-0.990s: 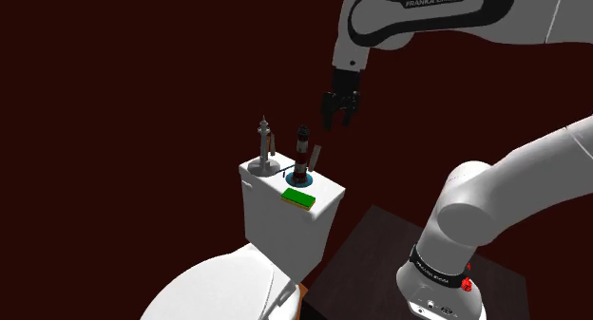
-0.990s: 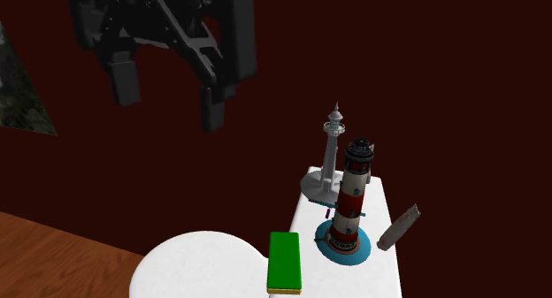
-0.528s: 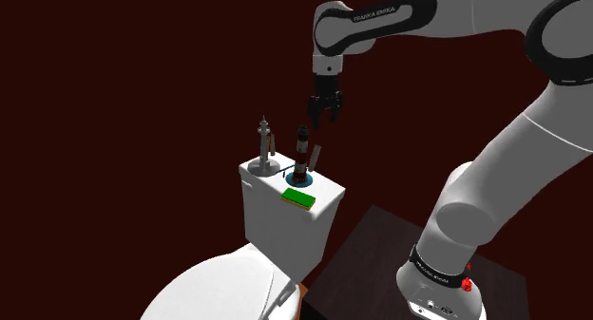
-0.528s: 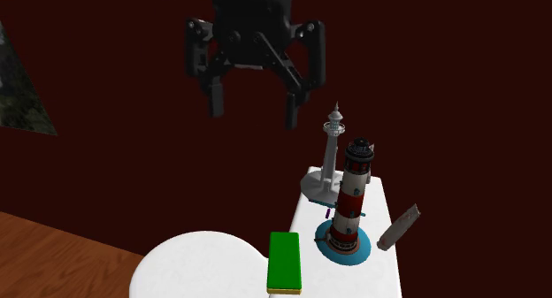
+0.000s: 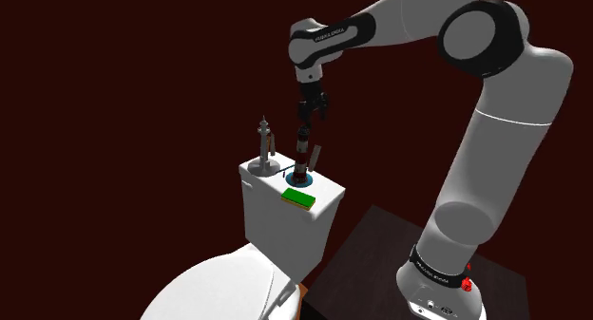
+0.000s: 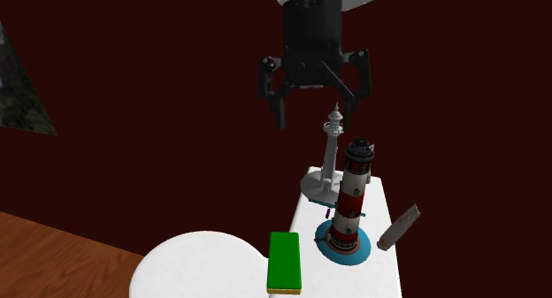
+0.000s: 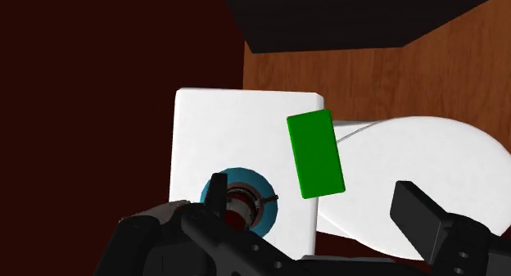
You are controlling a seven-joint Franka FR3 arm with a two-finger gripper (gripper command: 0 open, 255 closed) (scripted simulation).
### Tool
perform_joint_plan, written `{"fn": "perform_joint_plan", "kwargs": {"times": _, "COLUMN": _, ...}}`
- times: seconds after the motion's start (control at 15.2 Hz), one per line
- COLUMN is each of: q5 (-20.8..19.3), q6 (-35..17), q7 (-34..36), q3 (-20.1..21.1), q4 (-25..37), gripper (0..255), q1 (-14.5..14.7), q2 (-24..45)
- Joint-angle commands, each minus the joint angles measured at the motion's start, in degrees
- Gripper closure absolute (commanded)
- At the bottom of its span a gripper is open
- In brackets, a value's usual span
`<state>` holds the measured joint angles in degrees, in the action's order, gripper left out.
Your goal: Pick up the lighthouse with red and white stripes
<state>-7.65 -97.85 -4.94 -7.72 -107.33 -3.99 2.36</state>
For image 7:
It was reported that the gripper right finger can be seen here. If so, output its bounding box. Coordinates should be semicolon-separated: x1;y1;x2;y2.
389;180;511;276

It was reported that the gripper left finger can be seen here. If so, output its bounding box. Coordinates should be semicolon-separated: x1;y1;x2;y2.
94;172;314;276

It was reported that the blue round container red inside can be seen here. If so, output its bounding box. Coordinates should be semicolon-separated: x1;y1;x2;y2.
199;167;279;238

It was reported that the green flat box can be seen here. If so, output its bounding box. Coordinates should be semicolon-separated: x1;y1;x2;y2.
286;108;346;201

